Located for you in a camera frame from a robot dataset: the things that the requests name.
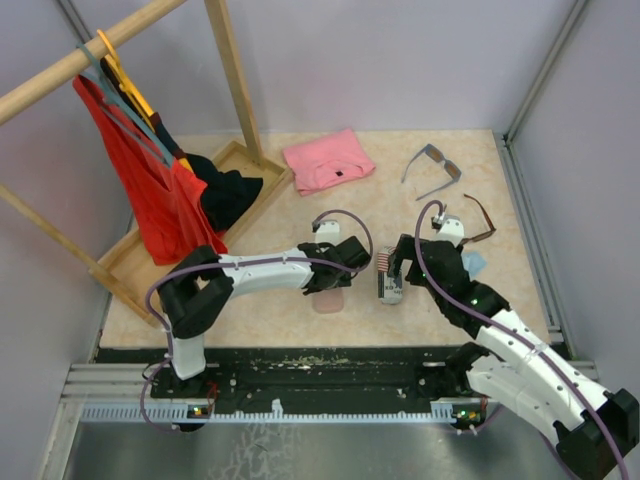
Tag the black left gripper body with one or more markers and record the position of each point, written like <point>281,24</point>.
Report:
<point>341,281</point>

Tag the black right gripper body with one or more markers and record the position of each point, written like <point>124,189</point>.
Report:
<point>416,275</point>

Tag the light blue cleaning cloth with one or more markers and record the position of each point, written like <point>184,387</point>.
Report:
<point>473,262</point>

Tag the pink glasses case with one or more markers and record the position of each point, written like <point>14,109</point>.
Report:
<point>328,301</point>

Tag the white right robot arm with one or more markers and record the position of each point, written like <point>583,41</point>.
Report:
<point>590,427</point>

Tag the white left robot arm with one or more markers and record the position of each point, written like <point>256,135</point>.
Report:
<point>193,294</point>

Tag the tortoiseshell brown sunglasses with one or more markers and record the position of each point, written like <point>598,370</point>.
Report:
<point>471,221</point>

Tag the flag newspaper print glasses case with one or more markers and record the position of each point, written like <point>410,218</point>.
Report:
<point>389,289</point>

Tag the folded pink shirt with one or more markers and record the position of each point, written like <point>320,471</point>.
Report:
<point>327,161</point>

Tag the dark navy garment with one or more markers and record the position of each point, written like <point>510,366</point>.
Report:
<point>227,194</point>

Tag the red hanging shirt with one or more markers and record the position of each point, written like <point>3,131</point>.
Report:
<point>165,200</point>

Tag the yellow hanger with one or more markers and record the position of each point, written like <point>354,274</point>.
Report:
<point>141,109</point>

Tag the grey blue hanger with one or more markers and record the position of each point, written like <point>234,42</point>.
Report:
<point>125,112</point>

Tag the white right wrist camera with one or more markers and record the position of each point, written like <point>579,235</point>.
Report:
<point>448,228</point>

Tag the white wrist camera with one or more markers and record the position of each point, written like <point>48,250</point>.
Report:
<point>448,228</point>
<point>327,231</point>

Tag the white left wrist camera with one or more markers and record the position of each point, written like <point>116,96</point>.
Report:
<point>327,231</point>

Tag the grey blue frame sunglasses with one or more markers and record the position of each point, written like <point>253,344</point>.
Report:
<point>438,160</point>

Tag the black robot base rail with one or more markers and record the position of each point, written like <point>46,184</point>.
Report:
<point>315,385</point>

